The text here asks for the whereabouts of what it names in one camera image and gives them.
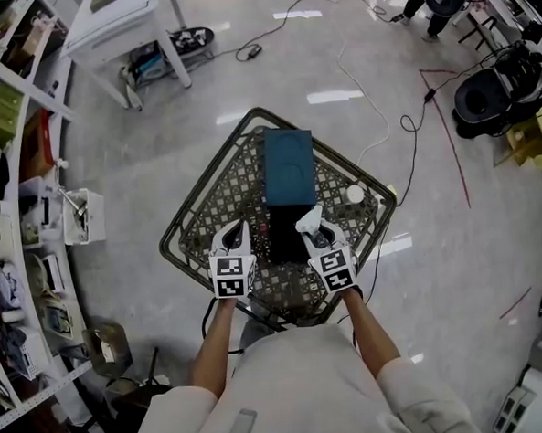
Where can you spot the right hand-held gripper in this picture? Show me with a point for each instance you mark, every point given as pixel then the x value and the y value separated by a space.
pixel 336 268

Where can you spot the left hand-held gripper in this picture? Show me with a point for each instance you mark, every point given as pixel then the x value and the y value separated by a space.
pixel 232 273

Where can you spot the blue and black box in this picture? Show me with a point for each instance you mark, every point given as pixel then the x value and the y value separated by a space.
pixel 288 169

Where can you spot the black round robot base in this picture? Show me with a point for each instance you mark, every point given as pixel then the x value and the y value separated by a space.
pixel 488 99

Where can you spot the person's left forearm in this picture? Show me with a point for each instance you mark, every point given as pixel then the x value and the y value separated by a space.
pixel 215 347

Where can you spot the person's right forearm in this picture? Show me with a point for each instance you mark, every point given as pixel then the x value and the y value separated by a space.
pixel 369 333

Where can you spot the small red item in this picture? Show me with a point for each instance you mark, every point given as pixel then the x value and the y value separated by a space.
pixel 263 228

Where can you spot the white box with tools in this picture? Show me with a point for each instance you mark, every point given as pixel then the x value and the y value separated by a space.
pixel 85 218

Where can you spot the metal lattice table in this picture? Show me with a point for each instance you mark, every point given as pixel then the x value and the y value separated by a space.
pixel 214 191

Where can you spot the small white round container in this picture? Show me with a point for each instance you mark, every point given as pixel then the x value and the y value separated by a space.
pixel 355 194

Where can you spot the person's white shirt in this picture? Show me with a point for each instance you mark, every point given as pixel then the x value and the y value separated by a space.
pixel 300 392

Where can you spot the brown chair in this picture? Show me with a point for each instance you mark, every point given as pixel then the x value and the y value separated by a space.
pixel 107 349

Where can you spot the blue and white appliance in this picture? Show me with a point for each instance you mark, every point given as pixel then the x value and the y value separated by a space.
pixel 149 65

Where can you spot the black board with white parts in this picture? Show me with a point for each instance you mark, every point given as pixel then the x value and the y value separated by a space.
pixel 193 37

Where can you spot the yellow stool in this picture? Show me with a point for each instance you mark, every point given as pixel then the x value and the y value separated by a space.
pixel 536 142

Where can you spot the white table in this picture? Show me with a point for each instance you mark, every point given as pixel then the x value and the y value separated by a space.
pixel 117 23

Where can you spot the white shelf unit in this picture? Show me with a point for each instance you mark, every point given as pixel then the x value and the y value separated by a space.
pixel 20 89

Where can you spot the white cabinet with drawers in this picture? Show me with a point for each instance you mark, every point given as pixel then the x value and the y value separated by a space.
pixel 538 400

